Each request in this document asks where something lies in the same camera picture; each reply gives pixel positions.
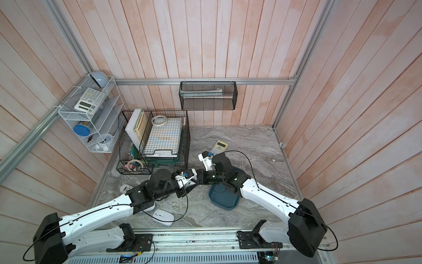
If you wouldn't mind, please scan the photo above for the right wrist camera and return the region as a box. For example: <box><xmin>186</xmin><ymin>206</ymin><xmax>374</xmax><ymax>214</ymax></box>
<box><xmin>198</xmin><ymin>151</ymin><xmax>213</xmax><ymax>171</ymax></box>

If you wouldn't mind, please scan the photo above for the tape roll in organizer tray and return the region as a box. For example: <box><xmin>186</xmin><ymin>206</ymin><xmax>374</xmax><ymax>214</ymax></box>
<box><xmin>126</xmin><ymin>159</ymin><xmax>145</xmax><ymax>172</ymax></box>

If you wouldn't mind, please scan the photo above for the black mesh wall basket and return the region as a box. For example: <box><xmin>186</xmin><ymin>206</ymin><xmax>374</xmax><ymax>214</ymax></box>
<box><xmin>179</xmin><ymin>81</ymin><xmax>238</xmax><ymax>111</ymax></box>

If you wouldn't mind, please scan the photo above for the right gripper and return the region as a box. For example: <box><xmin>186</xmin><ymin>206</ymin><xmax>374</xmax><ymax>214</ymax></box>
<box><xmin>193</xmin><ymin>169</ymin><xmax>228</xmax><ymax>185</ymax></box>

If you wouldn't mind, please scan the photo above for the yellow blue calculator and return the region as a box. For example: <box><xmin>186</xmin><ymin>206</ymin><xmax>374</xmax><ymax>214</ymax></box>
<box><xmin>210</xmin><ymin>140</ymin><xmax>228</xmax><ymax>156</ymax></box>

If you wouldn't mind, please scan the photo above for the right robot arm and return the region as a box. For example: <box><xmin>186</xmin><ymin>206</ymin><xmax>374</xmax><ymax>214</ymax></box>
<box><xmin>198</xmin><ymin>151</ymin><xmax>328</xmax><ymax>257</ymax></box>

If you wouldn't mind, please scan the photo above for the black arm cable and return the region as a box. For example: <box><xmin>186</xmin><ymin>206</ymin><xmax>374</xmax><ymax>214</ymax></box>
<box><xmin>220</xmin><ymin>150</ymin><xmax>339</xmax><ymax>252</ymax></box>

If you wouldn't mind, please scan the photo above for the white mouse near organizer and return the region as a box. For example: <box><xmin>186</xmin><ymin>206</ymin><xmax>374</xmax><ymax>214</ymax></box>
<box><xmin>119</xmin><ymin>184</ymin><xmax>133</xmax><ymax>194</ymax></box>

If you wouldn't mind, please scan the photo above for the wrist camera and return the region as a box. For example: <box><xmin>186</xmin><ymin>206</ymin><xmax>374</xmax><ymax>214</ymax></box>
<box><xmin>175</xmin><ymin>168</ymin><xmax>197</xmax><ymax>189</ymax></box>
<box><xmin>198</xmin><ymin>151</ymin><xmax>213</xmax><ymax>171</ymax></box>

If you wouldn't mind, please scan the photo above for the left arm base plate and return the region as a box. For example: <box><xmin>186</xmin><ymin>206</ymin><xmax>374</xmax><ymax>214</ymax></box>
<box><xmin>106</xmin><ymin>223</ymin><xmax>153</xmax><ymax>253</ymax></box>

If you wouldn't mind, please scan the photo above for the white wire wall shelf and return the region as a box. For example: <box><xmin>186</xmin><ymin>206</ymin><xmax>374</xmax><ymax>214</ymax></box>
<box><xmin>58</xmin><ymin>76</ymin><xmax>124</xmax><ymax>154</ymax></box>

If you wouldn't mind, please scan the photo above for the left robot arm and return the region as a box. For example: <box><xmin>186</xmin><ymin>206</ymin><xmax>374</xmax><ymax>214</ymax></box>
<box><xmin>31</xmin><ymin>168</ymin><xmax>203</xmax><ymax>264</ymax></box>

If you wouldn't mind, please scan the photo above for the white tape roll on shelf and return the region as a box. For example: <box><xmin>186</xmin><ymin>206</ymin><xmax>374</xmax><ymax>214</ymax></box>
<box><xmin>96</xmin><ymin>134</ymin><xmax>113</xmax><ymax>152</ymax></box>

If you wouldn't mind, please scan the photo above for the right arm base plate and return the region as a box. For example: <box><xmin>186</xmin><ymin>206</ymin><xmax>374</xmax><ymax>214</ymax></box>
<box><xmin>236</xmin><ymin>220</ymin><xmax>283</xmax><ymax>249</ymax></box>

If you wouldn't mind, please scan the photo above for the ruler in mesh basket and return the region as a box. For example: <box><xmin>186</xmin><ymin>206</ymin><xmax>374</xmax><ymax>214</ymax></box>
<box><xmin>179</xmin><ymin>89</ymin><xmax>224</xmax><ymax>98</ymax></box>

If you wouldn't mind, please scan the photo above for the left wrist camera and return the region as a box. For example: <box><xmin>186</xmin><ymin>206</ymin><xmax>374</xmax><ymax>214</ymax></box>
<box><xmin>175</xmin><ymin>168</ymin><xmax>197</xmax><ymax>189</ymax></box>

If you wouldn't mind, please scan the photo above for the white mouse top facing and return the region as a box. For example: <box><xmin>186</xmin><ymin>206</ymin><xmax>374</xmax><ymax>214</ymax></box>
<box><xmin>152</xmin><ymin>209</ymin><xmax>175</xmax><ymax>226</ymax></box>

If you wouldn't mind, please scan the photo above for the white upright binder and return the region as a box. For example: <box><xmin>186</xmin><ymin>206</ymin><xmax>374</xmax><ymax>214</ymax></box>
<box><xmin>125</xmin><ymin>108</ymin><xmax>144</xmax><ymax>149</ymax></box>

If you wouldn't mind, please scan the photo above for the white tape roll on organizer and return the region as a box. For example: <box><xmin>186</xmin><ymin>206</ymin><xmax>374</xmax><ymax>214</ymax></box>
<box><xmin>151</xmin><ymin>115</ymin><xmax>168</xmax><ymax>127</ymax></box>

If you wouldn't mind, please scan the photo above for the blue lid container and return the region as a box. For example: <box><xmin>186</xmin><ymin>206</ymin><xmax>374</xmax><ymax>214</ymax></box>
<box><xmin>73</xmin><ymin>121</ymin><xmax>91</xmax><ymax>137</ymax></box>

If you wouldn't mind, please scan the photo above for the checkered folio book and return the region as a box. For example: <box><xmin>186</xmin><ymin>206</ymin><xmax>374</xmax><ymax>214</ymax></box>
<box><xmin>143</xmin><ymin>117</ymin><xmax>184</xmax><ymax>157</ymax></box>

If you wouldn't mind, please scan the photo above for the white desk calculator on shelf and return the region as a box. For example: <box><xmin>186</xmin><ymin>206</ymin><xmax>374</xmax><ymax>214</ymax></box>
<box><xmin>74</xmin><ymin>88</ymin><xmax>105</xmax><ymax>116</ymax></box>

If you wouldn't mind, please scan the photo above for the black wire desk organizer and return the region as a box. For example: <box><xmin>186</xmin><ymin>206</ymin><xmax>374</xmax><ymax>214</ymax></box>
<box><xmin>116</xmin><ymin>110</ymin><xmax>190</xmax><ymax>175</ymax></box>

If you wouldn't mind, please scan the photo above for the teal plastic storage box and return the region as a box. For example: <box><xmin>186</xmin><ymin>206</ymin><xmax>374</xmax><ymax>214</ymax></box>
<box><xmin>208</xmin><ymin>180</ymin><xmax>241</xmax><ymax>211</ymax></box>

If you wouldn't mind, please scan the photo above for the green zipper pouch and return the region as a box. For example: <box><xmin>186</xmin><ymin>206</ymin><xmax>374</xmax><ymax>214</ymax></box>
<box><xmin>146</xmin><ymin>156</ymin><xmax>180</xmax><ymax>167</ymax></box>

